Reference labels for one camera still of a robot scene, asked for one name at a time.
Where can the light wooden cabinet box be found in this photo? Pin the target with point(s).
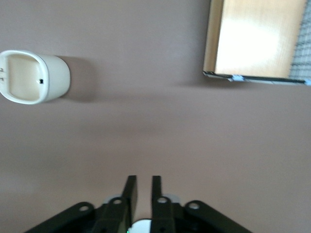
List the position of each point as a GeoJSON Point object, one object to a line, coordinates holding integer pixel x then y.
{"type": "Point", "coordinates": [252, 38]}

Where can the white round device green lights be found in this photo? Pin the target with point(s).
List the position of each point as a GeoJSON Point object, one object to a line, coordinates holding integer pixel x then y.
{"type": "Point", "coordinates": [141, 227]}

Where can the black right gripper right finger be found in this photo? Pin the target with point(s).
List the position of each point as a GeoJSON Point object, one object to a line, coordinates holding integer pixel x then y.
{"type": "Point", "coordinates": [165, 213]}

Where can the cream white trash can body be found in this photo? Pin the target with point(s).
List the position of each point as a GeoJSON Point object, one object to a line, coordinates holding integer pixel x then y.
{"type": "Point", "coordinates": [57, 77]}

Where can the white plastic grid clip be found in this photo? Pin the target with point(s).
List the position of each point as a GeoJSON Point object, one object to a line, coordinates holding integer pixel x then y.
{"type": "Point", "coordinates": [237, 78]}
{"type": "Point", "coordinates": [307, 82]}

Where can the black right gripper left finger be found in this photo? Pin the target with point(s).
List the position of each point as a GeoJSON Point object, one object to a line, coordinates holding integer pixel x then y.
{"type": "Point", "coordinates": [116, 213]}

